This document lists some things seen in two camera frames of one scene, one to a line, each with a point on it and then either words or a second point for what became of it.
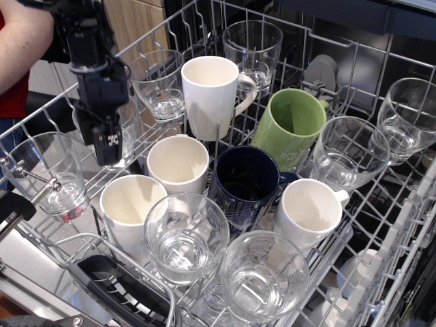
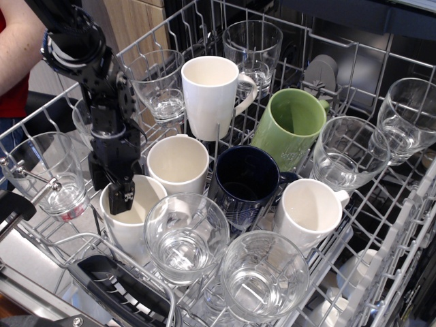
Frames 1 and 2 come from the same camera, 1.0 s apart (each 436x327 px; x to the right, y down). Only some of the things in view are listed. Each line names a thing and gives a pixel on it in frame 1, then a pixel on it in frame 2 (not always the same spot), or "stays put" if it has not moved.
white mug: [124, 199] stays put
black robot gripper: [103, 89] to [114, 159]
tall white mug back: [211, 87] stays put
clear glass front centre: [186, 235] stays put
